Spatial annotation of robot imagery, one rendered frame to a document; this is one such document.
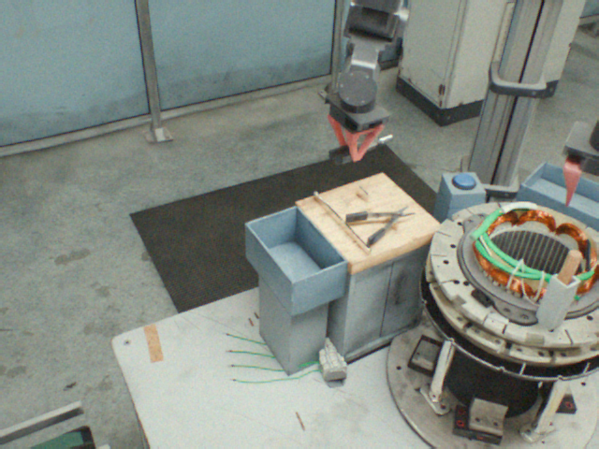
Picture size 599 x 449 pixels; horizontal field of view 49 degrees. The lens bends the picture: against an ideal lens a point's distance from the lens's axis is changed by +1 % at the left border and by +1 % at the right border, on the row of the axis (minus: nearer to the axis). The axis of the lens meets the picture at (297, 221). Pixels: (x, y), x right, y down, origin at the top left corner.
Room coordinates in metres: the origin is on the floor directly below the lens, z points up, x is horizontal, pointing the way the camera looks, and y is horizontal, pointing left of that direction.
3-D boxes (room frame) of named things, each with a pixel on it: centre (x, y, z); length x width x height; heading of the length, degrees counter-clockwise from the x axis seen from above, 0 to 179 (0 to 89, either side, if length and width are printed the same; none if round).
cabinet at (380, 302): (0.92, -0.13, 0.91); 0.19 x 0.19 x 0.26; 32
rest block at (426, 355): (0.80, -0.26, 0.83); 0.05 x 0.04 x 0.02; 153
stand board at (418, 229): (0.92, -0.13, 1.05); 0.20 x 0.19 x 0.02; 122
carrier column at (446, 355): (0.71, -0.27, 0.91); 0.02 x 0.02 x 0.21
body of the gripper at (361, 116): (0.94, -0.09, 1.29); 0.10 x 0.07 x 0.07; 33
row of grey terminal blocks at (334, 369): (0.79, -0.08, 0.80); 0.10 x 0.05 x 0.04; 13
